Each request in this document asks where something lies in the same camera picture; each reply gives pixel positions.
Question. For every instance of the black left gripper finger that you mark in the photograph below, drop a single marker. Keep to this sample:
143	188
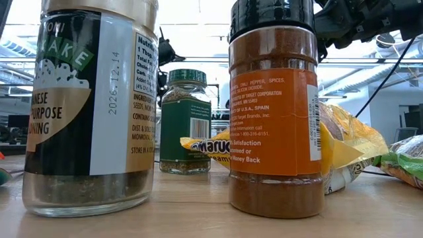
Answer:
168	49
162	84

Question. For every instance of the black lid chili powder jar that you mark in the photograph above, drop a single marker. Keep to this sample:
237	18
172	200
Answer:
274	125

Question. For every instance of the grey office chair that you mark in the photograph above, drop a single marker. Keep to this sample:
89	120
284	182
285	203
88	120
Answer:
404	132

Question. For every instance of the green red noodle pack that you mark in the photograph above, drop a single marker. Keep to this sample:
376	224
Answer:
404	162

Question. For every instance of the dark round ceiling fixture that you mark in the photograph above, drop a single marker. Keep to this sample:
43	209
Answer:
385	39

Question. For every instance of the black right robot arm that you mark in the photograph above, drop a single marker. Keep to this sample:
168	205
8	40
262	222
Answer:
363	20

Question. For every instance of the green lid herb jar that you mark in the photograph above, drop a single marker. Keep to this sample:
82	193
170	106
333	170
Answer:
185	132

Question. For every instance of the yellow Maruchan ramen pack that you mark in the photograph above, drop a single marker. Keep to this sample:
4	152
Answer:
343	152

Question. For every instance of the tan lid furikake jar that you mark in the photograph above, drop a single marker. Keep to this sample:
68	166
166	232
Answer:
66	132

